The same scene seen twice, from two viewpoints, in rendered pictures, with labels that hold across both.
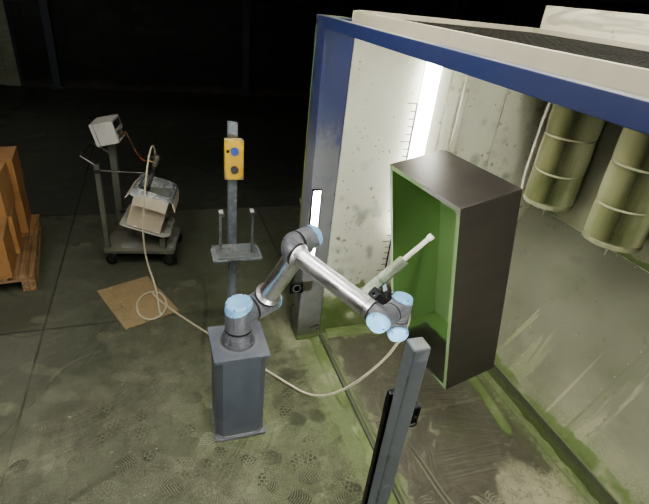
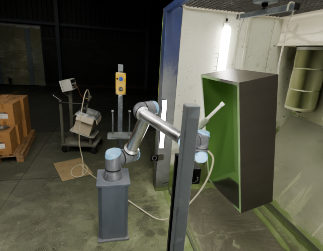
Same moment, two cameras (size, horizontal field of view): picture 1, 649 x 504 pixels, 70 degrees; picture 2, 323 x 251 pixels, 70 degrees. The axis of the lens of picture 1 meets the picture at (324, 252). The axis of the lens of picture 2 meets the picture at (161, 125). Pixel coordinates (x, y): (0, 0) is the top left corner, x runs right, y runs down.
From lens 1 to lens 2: 70 cm
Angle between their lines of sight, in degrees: 14
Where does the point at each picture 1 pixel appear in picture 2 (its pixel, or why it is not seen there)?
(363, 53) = (187, 25)
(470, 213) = (245, 86)
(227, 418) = (104, 226)
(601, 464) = not seen: outside the picture
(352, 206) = not seen: hidden behind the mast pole
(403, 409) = (184, 163)
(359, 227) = not seen: hidden behind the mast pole
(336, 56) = (172, 26)
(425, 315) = (229, 173)
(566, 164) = (308, 83)
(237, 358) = (110, 185)
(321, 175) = (166, 91)
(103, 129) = (65, 83)
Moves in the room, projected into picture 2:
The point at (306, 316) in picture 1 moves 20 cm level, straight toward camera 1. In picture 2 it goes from (160, 176) to (158, 184)
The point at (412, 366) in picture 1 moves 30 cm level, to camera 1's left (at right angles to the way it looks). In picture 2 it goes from (186, 121) to (104, 112)
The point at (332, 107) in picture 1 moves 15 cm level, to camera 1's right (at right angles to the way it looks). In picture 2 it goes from (171, 54) to (184, 55)
